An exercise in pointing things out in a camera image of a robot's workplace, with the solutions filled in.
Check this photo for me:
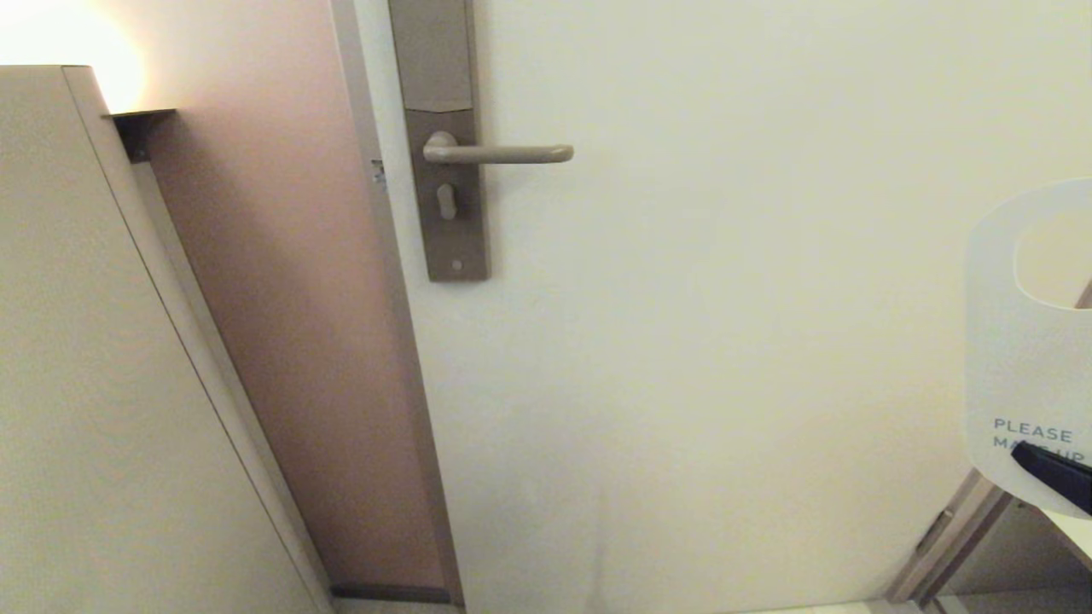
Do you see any metal door handle lever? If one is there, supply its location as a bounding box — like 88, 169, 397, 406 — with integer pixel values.
423, 130, 575, 165

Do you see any wall lamp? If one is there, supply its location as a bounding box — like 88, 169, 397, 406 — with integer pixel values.
0, 0, 177, 163

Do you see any beige cabinet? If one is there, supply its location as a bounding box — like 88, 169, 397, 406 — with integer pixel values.
0, 65, 335, 614

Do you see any metal door lock plate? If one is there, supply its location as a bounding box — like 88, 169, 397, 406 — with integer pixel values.
388, 0, 490, 283

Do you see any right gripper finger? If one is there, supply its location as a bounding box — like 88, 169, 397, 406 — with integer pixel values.
1010, 441, 1092, 516

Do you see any white door hanger sign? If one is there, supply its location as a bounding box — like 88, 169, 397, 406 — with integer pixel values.
964, 177, 1092, 519

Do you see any grey door frame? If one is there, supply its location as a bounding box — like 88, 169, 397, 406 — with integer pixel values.
330, 0, 466, 608

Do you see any white door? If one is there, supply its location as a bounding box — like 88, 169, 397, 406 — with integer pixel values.
352, 0, 1092, 614

